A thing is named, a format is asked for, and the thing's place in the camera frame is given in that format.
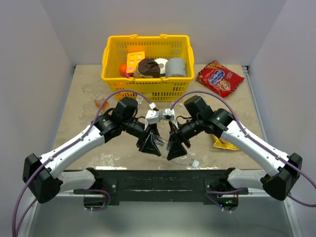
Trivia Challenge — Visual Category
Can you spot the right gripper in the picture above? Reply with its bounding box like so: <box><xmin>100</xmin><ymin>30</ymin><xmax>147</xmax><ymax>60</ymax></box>
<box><xmin>166</xmin><ymin>116</ymin><xmax>203</xmax><ymax>160</ymax></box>

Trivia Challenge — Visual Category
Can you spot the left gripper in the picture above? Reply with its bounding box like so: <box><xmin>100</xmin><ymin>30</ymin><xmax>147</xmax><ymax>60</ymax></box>
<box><xmin>122</xmin><ymin>118</ymin><xmax>164</xmax><ymax>156</ymax></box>

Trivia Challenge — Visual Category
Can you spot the clear bottle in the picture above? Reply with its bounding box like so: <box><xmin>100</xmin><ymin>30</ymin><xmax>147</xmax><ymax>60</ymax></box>
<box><xmin>153</xmin><ymin>135</ymin><xmax>200</xmax><ymax>169</ymax></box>
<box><xmin>136</xmin><ymin>95</ymin><xmax>144</xmax><ymax>104</ymax></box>
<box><xmin>173</xmin><ymin>102</ymin><xmax>186</xmax><ymax>112</ymax></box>

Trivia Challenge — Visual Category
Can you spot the orange tea bottle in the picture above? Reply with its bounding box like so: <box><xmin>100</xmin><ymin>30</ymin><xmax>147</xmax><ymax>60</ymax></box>
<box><xmin>94</xmin><ymin>94</ymin><xmax>109</xmax><ymax>111</ymax></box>

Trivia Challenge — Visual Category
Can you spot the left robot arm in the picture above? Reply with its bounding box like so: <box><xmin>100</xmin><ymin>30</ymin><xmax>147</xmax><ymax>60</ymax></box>
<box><xmin>23</xmin><ymin>97</ymin><xmax>161</xmax><ymax>203</ymax></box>

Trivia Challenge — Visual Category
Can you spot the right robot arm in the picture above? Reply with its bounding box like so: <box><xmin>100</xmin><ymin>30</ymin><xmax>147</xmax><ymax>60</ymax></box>
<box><xmin>162</xmin><ymin>95</ymin><xmax>302</xmax><ymax>200</ymax></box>

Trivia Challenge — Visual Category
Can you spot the yellow chips bag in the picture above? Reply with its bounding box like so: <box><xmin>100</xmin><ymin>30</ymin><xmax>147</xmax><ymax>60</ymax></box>
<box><xmin>212</xmin><ymin>135</ymin><xmax>239</xmax><ymax>151</ymax></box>

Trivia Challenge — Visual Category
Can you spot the brown wrapped package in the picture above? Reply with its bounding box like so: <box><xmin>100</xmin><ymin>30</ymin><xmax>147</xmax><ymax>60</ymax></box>
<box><xmin>133</xmin><ymin>58</ymin><xmax>160</xmax><ymax>79</ymax></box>

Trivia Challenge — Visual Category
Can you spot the yellow plastic shopping basket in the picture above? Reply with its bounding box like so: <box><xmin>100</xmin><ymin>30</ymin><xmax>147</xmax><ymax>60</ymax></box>
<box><xmin>101</xmin><ymin>34</ymin><xmax>195</xmax><ymax>102</ymax></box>

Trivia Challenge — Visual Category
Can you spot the grey tape roll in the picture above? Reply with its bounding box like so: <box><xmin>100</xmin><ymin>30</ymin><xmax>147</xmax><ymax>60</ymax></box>
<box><xmin>165</xmin><ymin>57</ymin><xmax>187</xmax><ymax>78</ymax></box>

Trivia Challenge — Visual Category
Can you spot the red snack bag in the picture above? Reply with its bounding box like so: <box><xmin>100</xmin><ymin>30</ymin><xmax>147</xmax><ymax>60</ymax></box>
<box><xmin>196</xmin><ymin>60</ymin><xmax>244</xmax><ymax>98</ymax></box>

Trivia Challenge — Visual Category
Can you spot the orange ball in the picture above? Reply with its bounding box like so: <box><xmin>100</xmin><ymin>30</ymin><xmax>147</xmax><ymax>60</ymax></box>
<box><xmin>119</xmin><ymin>64</ymin><xmax>126</xmax><ymax>77</ymax></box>

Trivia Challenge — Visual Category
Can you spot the white tape roll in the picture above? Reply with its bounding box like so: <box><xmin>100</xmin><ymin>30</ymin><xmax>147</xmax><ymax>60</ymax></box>
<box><xmin>155</xmin><ymin>58</ymin><xmax>168</xmax><ymax>77</ymax></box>

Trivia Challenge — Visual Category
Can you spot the orange juice carton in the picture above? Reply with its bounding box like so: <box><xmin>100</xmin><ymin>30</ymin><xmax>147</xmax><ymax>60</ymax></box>
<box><xmin>126</xmin><ymin>51</ymin><xmax>145</xmax><ymax>74</ymax></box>

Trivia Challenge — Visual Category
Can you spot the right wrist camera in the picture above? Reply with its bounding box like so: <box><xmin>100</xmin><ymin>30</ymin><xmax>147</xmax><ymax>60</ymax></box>
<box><xmin>161</xmin><ymin>109</ymin><xmax>179</xmax><ymax>130</ymax></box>

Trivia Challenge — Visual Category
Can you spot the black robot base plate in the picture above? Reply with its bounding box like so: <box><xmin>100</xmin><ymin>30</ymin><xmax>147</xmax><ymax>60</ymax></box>
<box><xmin>74</xmin><ymin>168</ymin><xmax>248</xmax><ymax>210</ymax></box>

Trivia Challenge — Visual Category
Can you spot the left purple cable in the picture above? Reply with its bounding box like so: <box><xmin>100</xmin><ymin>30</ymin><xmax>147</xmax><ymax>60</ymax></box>
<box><xmin>11</xmin><ymin>89</ymin><xmax>158</xmax><ymax>237</ymax></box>

